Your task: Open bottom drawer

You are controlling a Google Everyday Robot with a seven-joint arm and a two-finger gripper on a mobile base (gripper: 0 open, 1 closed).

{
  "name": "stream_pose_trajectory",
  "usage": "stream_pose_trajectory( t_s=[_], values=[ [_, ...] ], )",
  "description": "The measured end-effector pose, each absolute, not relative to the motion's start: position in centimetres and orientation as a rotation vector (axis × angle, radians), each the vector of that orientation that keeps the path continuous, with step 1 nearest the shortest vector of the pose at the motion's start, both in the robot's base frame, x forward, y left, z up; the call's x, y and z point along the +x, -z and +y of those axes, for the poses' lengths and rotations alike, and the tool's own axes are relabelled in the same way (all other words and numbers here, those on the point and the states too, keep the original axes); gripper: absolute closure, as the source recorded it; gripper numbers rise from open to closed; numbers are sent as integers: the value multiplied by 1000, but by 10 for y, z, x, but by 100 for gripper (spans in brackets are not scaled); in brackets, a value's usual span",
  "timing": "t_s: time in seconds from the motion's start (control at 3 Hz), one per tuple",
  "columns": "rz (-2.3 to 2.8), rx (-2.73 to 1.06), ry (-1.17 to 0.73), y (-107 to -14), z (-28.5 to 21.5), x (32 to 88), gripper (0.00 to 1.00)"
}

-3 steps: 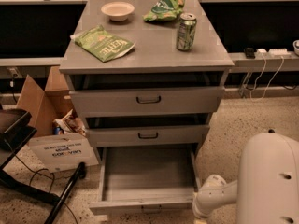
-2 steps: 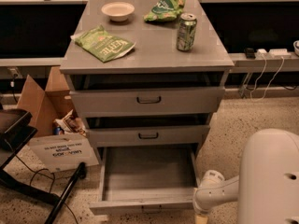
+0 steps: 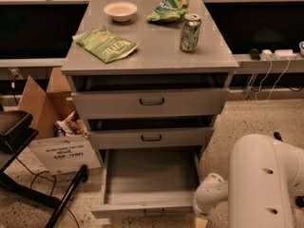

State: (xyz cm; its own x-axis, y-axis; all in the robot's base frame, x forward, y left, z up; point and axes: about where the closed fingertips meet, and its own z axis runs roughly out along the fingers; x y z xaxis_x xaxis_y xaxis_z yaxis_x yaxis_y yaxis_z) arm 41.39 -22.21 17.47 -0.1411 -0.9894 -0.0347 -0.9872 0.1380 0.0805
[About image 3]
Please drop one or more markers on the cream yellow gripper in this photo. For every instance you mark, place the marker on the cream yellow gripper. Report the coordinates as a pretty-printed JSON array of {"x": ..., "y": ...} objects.
[{"x": 204, "y": 205}]

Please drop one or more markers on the grey bottom drawer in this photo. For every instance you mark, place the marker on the grey bottom drawer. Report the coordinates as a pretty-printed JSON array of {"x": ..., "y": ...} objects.
[{"x": 149, "y": 182}]

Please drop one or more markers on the grey drawer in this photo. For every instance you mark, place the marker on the grey drawer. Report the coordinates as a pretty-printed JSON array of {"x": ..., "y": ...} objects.
[
  {"x": 144, "y": 138},
  {"x": 149, "y": 103},
  {"x": 149, "y": 182}
]

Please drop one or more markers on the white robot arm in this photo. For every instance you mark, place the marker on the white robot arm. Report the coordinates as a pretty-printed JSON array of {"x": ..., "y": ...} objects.
[{"x": 263, "y": 174}]

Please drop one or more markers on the grey middle drawer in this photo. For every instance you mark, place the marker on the grey middle drawer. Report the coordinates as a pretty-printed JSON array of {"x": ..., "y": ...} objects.
[{"x": 144, "y": 138}]

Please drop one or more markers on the grey top drawer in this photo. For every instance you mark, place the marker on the grey top drawer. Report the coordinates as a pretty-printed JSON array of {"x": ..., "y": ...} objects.
[{"x": 149, "y": 103}]

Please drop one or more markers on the grey drawer cabinet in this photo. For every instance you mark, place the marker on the grey drawer cabinet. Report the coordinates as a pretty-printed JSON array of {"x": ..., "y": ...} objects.
[{"x": 158, "y": 63}]

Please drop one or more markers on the brown cardboard box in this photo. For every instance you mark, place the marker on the brown cardboard box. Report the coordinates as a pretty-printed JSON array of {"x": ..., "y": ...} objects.
[{"x": 61, "y": 145}]

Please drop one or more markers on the black adapter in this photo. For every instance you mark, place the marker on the black adapter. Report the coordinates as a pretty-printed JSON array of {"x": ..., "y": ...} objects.
[{"x": 254, "y": 54}]

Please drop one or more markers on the white power strip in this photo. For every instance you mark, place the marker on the white power strip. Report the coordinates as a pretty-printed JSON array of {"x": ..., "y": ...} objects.
[{"x": 280, "y": 54}]

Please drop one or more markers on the green soda can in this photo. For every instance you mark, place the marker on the green soda can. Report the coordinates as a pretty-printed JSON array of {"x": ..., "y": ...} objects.
[{"x": 190, "y": 32}]

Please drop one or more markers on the green chip bag flat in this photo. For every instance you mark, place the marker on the green chip bag flat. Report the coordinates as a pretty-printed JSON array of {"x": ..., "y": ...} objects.
[{"x": 105, "y": 45}]

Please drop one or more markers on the green crumpled chip bag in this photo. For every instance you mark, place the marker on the green crumpled chip bag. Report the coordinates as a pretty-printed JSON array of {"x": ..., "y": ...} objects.
[{"x": 168, "y": 11}]

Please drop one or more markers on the white bowl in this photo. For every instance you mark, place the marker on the white bowl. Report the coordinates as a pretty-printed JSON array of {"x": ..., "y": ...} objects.
[{"x": 120, "y": 11}]

